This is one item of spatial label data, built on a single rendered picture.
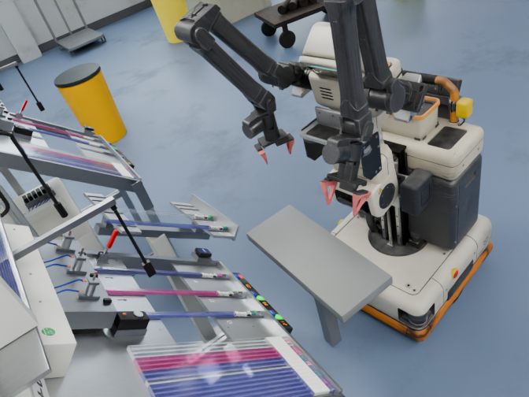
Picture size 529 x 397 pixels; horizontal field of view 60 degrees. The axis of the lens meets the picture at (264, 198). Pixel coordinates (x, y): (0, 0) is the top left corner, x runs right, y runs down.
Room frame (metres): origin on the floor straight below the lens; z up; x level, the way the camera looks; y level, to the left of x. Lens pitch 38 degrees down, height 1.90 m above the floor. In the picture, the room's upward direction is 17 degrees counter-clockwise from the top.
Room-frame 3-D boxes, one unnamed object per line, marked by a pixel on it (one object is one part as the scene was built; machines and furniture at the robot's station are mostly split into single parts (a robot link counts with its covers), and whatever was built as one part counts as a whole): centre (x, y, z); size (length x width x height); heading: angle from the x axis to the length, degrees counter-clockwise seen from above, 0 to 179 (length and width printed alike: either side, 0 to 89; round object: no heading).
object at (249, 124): (1.45, -0.06, 1.13); 0.11 x 0.09 x 0.12; 122
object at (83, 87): (4.05, 1.23, 0.32); 0.42 x 0.41 x 0.65; 24
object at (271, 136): (1.47, -0.09, 1.04); 0.10 x 0.07 x 0.07; 100
